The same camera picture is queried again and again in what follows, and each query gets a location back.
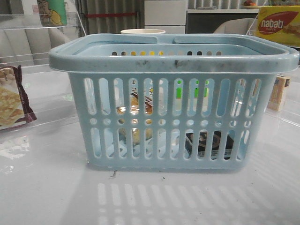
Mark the packaged bread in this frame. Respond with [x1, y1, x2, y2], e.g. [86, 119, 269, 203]
[116, 92, 153, 146]

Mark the green snack bag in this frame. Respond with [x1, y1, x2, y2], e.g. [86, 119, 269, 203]
[37, 0, 67, 26]

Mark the small beige wafer box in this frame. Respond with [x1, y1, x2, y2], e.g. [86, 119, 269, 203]
[267, 75, 290, 112]

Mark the clear acrylic right display shelf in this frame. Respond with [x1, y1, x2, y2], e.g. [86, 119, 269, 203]
[246, 16, 300, 125]

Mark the yellow nabati wafer box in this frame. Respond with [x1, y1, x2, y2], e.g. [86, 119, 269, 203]
[253, 6, 300, 47]

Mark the beige armchair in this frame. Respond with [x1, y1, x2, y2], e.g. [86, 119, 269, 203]
[214, 18, 256, 35]

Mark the white drawer cabinet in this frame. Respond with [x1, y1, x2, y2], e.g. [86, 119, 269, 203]
[144, 0, 188, 34]

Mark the maroon almond cracker packet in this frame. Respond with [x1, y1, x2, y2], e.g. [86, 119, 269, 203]
[0, 66, 37, 130]

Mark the black tissue pack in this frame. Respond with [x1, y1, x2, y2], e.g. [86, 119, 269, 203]
[184, 130, 236, 160]

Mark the yellow patterned paper cup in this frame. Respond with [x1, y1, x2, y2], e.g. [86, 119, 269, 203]
[120, 29, 165, 35]

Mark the clear acrylic left display shelf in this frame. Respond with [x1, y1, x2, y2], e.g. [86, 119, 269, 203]
[0, 11, 86, 136]

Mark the clear acrylic display shelf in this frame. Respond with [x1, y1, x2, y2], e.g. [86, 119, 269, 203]
[0, 11, 86, 136]
[246, 16, 300, 125]

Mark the light blue plastic basket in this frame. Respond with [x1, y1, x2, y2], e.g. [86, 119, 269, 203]
[49, 34, 299, 172]

